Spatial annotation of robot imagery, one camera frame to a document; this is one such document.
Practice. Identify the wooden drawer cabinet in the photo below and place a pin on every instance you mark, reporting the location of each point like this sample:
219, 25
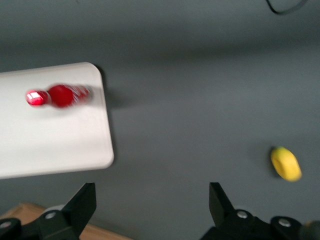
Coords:
102, 232

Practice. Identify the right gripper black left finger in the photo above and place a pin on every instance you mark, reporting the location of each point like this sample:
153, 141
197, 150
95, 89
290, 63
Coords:
75, 215

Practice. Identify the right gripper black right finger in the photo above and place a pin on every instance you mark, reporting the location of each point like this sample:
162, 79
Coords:
225, 220

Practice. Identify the red coke bottle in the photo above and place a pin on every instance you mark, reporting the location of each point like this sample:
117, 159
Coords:
61, 96

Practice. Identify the beige rectangular tray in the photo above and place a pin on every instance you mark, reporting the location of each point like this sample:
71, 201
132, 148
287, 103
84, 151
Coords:
55, 135

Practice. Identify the yellow lemon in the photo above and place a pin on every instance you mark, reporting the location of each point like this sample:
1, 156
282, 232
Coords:
286, 165

